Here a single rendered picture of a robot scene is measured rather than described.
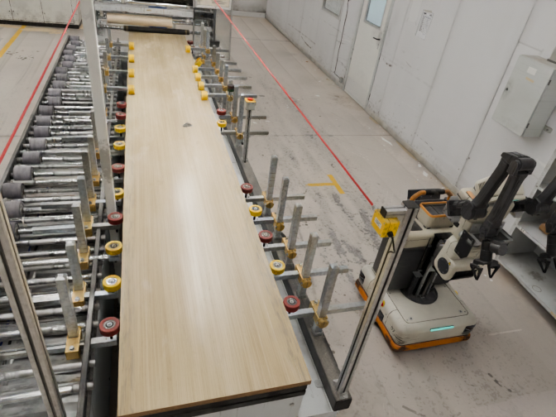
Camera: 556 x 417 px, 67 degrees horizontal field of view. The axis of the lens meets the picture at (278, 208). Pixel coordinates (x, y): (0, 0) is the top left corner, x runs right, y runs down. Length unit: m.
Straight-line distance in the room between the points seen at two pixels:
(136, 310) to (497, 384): 2.42
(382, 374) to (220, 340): 1.48
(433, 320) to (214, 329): 1.69
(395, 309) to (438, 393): 0.58
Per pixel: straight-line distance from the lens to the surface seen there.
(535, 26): 4.70
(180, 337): 1.84
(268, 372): 1.76
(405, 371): 3.11
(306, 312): 2.08
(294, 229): 2.30
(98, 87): 2.24
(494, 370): 3.44
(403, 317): 3.02
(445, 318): 3.17
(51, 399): 1.61
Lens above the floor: 2.36
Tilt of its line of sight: 35 degrees down
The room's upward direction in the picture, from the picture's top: 9 degrees clockwise
